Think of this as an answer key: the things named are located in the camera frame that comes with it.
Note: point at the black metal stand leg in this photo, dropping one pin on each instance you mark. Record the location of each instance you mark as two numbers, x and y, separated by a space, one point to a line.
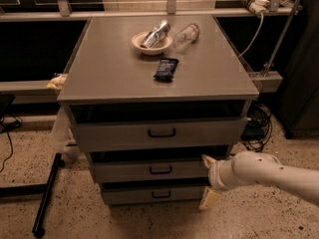
38 230

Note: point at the clear plastic bottle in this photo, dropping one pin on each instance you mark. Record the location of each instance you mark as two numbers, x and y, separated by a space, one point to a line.
185 37

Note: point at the beige ceramic bowl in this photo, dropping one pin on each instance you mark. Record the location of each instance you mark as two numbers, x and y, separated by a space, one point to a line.
154 51

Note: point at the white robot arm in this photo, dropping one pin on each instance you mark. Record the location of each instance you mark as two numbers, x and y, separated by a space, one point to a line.
251 168

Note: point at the grey drawer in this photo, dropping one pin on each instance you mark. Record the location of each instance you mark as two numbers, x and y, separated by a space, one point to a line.
148 170
153 194
109 136

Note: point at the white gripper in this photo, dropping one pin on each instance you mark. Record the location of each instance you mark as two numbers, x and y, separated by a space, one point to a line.
216 175

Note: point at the clear plastic bag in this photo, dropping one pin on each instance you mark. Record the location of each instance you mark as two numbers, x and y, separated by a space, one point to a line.
62 137

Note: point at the grey bottom drawer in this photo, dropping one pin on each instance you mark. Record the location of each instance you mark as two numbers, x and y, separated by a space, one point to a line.
153 194

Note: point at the white power strip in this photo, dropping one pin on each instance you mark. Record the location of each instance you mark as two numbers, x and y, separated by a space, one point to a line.
253 7

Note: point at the black snack packet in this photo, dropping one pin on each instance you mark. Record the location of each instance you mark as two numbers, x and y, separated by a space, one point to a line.
166 69

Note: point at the grey top drawer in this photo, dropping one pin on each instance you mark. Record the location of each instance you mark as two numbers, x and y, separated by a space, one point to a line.
109 136

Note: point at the silver metal can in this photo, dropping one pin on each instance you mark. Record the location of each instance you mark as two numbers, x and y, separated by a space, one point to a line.
156 35

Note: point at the grey middle drawer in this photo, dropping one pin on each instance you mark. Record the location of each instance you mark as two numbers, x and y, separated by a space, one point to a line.
148 170

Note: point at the grey drawer cabinet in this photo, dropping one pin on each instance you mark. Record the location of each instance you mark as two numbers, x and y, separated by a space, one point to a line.
111 81

